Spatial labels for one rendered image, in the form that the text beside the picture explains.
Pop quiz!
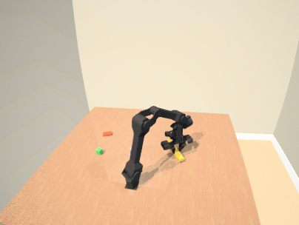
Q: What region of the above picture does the yellow bar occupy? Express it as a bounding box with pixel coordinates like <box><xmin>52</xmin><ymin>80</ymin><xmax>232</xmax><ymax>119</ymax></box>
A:
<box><xmin>174</xmin><ymin>145</ymin><xmax>184</xmax><ymax>162</ymax></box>

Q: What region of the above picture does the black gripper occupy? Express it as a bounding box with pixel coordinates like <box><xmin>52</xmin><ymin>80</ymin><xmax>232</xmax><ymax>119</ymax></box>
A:
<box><xmin>161</xmin><ymin>132</ymin><xmax>193</xmax><ymax>154</ymax></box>

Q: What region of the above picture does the orange rectangular bar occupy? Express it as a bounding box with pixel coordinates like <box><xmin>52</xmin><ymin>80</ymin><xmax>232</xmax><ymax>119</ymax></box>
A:
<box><xmin>103</xmin><ymin>131</ymin><xmax>112</xmax><ymax>137</ymax></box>

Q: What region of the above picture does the small green cube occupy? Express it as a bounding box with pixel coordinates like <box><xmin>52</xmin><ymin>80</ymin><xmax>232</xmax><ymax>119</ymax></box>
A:
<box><xmin>95</xmin><ymin>147</ymin><xmax>103</xmax><ymax>155</ymax></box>

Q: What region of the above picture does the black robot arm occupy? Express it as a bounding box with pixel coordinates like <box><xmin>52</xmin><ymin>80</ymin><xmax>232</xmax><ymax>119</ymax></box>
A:
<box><xmin>121</xmin><ymin>106</ymin><xmax>193</xmax><ymax>190</ymax></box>

